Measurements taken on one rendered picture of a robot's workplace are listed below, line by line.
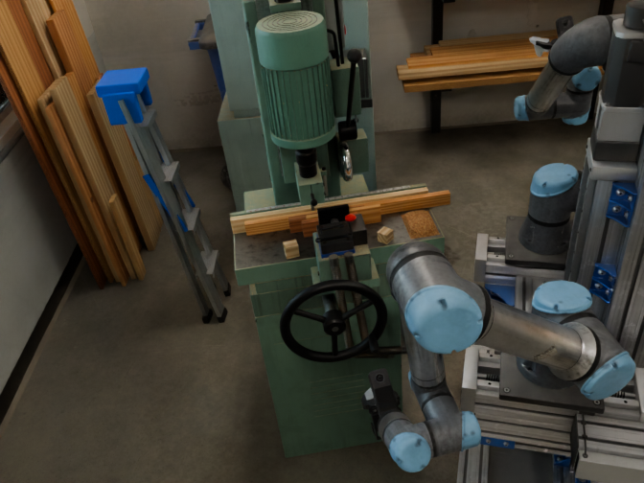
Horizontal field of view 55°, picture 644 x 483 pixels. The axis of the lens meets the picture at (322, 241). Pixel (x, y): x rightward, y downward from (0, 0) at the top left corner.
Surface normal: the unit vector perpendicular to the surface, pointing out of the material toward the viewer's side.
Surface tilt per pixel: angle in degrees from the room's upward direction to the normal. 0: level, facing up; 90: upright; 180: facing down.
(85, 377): 0
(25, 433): 0
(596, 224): 90
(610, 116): 90
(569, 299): 8
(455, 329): 85
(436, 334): 85
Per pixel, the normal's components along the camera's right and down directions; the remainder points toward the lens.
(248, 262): -0.09, -0.80
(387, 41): 0.01, 0.60
